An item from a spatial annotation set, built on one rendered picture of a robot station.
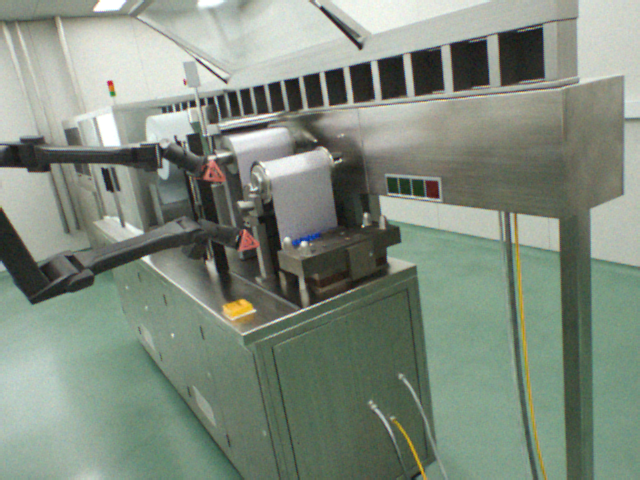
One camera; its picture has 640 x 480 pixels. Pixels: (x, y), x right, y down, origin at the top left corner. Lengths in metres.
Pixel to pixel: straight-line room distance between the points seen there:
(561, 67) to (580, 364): 0.83
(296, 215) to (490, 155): 0.70
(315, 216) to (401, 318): 0.46
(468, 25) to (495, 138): 0.29
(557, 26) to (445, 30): 0.31
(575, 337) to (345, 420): 0.75
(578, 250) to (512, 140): 0.37
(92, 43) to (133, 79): 0.61
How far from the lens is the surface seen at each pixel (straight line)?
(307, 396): 1.68
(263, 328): 1.51
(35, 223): 7.17
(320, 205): 1.83
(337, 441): 1.83
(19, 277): 1.33
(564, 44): 1.31
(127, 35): 7.40
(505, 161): 1.39
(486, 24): 1.39
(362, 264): 1.70
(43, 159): 1.80
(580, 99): 1.33
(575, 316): 1.62
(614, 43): 3.88
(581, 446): 1.84
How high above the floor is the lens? 1.52
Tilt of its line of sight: 16 degrees down
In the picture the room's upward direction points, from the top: 9 degrees counter-clockwise
